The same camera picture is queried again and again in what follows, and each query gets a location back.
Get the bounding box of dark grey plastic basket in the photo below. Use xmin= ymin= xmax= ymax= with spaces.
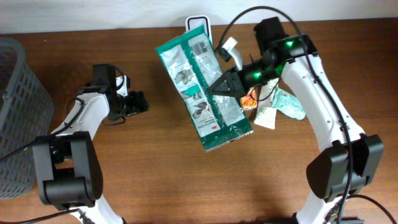
xmin=1 ymin=37 xmax=55 ymax=200

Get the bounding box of green gloves package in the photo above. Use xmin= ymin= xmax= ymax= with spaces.
xmin=156 ymin=26 xmax=254 ymax=151

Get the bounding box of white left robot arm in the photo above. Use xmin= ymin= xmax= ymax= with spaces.
xmin=32 ymin=63 xmax=149 ymax=223

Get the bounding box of orange tissue packet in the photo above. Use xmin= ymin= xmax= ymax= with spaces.
xmin=240 ymin=88 xmax=257 ymax=110

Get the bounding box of teal wet wipes pack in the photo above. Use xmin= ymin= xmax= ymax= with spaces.
xmin=272 ymin=88 xmax=306 ymax=120

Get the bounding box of white cosmetic tube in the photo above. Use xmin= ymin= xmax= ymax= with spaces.
xmin=254 ymin=78 xmax=279 ymax=129

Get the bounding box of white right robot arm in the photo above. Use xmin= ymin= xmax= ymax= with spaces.
xmin=208 ymin=17 xmax=384 ymax=223

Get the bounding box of white barcode scanner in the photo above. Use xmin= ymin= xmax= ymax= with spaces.
xmin=185 ymin=15 xmax=213 ymax=43

